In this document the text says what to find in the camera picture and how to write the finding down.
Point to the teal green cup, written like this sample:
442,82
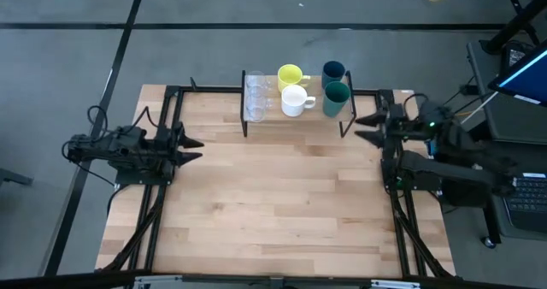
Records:
335,98

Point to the wooden shelf black metal legs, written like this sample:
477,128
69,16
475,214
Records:
318,114

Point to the silver metal bracket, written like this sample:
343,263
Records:
395,284
158,279

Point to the dark grey laptop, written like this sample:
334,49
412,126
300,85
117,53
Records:
530,203

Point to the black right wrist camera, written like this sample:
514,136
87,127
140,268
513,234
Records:
395,118

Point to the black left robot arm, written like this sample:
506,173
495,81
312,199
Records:
111,150

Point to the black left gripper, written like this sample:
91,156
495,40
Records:
175,165

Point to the black caster wheel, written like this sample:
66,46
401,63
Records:
490,242

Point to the black metal table frame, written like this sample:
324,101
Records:
213,89

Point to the black power adapter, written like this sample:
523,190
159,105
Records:
470,90

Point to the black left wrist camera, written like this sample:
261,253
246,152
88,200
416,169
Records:
166,143

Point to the laptop computer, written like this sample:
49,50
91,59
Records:
513,122

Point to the white mug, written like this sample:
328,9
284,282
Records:
292,101

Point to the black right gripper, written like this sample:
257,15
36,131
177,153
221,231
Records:
391,135

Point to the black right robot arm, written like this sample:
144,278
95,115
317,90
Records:
453,178

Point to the black metal stand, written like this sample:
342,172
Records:
517,21

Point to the monitor with blue screen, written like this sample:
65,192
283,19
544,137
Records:
530,81

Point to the dark blue cup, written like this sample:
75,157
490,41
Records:
333,71

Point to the yellow mug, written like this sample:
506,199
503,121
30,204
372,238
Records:
288,76

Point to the grey chair base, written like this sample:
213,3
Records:
15,178

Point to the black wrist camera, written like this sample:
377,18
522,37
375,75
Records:
395,118
166,143

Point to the clear plastic cup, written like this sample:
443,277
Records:
256,81

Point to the small blue white box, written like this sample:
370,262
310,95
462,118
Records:
433,148

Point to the black camera mount beam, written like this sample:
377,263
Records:
64,280

